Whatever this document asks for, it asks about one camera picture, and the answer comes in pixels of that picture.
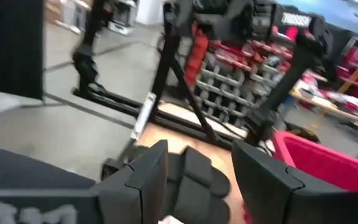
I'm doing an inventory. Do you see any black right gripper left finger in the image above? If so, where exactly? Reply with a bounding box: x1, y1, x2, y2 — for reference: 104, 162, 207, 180
91, 139, 170, 224

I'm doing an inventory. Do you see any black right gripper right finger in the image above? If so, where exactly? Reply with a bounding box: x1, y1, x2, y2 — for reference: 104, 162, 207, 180
231, 139, 358, 224

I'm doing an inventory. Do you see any black foam slide sandal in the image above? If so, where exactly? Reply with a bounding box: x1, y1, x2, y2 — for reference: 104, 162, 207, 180
158, 145, 232, 224

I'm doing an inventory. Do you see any red plastic bin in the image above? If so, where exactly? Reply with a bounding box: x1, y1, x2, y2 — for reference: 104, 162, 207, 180
242, 130, 358, 224

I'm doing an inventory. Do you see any cluttered wooden table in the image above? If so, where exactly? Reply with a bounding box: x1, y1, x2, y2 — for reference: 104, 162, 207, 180
290, 86, 358, 130

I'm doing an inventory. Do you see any shelf of grey bins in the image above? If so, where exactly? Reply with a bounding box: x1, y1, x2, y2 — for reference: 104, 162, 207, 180
194, 40, 291, 128

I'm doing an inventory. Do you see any black tripod stand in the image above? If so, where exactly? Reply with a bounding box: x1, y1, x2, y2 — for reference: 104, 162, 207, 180
71, 0, 108, 97

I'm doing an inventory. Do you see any white cabinet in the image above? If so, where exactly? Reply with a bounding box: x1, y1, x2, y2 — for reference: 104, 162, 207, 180
135, 0, 165, 26

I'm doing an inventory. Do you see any black upright panel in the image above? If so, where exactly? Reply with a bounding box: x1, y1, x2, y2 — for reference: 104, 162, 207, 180
0, 0, 45, 101

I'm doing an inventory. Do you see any silver frame bracket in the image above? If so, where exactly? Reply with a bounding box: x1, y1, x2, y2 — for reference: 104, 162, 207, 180
131, 92, 157, 141

